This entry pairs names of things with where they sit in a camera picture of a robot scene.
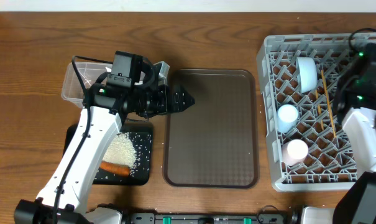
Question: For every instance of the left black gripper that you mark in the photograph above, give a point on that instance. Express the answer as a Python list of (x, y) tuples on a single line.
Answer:
[(175, 102)]

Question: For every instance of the orange carrot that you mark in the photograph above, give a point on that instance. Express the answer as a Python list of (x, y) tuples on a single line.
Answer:
[(116, 169)]

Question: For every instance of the light blue cup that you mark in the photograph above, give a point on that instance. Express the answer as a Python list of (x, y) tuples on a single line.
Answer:
[(287, 118)]

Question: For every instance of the pink cup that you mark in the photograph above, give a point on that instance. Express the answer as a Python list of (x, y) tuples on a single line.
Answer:
[(294, 151)]

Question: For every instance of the light blue rice bowl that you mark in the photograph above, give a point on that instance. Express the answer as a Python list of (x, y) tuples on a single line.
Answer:
[(307, 77)]

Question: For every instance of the wooden chopstick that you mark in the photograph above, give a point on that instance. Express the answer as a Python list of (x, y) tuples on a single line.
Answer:
[(328, 104), (319, 110)]

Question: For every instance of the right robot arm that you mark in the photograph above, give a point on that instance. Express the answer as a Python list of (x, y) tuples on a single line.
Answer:
[(354, 105)]

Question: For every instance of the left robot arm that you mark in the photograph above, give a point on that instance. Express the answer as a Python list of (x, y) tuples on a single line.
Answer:
[(65, 196)]

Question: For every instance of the grey dishwasher rack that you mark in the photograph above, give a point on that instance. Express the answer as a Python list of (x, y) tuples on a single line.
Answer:
[(330, 163)]

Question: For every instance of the brown serving tray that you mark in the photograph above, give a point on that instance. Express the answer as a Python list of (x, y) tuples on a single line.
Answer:
[(213, 143)]

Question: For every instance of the black plastic tray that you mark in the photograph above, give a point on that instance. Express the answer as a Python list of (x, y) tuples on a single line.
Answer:
[(129, 127)]

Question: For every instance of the spilled white rice pile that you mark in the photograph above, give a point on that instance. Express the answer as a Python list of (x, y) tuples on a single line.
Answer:
[(131, 149)]

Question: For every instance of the clear plastic bin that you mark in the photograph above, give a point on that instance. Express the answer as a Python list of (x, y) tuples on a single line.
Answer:
[(89, 72)]

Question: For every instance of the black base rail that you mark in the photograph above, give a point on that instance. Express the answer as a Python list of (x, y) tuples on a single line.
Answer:
[(267, 214)]

